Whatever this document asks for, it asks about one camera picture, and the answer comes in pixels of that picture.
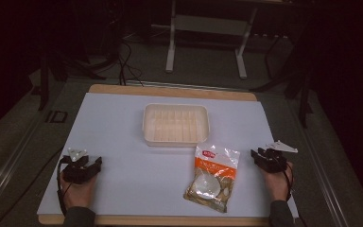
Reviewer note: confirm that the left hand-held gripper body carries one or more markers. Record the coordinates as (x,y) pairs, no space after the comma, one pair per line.
(77,171)

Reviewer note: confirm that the black stand leg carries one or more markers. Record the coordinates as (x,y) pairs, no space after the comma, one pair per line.
(304,101)

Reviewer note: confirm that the person's right hand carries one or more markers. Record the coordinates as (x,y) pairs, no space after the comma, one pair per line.
(276,186)

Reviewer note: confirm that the black floor bracket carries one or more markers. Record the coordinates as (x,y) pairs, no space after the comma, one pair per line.
(56,116)

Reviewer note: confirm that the person's left hand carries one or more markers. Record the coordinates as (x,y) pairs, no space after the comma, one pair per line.
(78,194)

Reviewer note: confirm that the metal floor rail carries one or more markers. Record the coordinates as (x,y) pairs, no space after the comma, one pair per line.
(323,176)
(9,173)

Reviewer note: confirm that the white table mat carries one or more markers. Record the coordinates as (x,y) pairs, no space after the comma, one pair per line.
(129,164)

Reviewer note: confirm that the white metal stand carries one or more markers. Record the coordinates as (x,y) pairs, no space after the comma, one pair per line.
(172,47)

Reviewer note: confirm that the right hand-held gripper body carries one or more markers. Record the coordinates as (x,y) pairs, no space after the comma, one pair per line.
(273,160)

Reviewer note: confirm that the orange and clear snack bag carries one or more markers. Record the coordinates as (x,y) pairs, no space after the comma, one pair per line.
(212,179)

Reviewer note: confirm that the white plastic container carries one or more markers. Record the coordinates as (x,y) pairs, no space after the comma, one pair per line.
(176,125)

